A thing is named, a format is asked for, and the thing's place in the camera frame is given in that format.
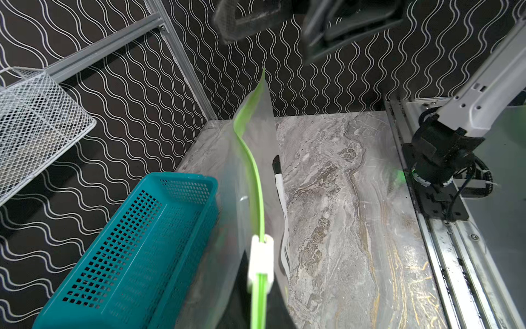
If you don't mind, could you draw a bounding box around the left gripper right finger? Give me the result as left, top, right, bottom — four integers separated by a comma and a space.
301, 1, 405, 64

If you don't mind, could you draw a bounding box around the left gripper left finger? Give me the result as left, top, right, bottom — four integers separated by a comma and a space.
213, 1, 304, 44

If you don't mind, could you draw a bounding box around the clear zip-top bag green seal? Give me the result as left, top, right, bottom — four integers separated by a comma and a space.
176, 76, 295, 328

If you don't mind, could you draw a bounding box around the teal plastic basket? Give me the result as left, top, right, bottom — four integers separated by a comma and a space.
34, 172, 218, 328

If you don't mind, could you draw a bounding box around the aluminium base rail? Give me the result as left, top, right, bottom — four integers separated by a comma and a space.
384, 97, 525, 328

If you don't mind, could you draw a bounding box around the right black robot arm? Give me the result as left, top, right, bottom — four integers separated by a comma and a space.
402, 15, 525, 222

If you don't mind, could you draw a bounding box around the white wire mesh basket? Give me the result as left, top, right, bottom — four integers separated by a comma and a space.
1, 67, 96, 204

